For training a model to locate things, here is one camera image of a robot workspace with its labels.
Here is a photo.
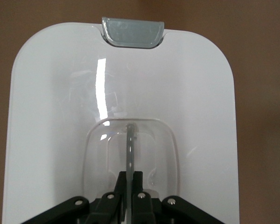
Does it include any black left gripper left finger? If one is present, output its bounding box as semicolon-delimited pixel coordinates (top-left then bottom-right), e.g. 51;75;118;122
21;172;128;224

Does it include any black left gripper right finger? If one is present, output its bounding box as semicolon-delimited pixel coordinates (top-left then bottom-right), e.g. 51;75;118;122
132;172;227;224

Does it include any grey lid handle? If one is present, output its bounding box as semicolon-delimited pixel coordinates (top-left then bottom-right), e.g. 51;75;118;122
125;123;138;224

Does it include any white plastic box lid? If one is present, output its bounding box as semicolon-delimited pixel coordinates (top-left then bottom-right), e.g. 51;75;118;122
2;22;236;224

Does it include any grey lid latch clip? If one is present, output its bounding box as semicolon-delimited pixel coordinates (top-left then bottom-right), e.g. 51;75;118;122
101;16;165;49

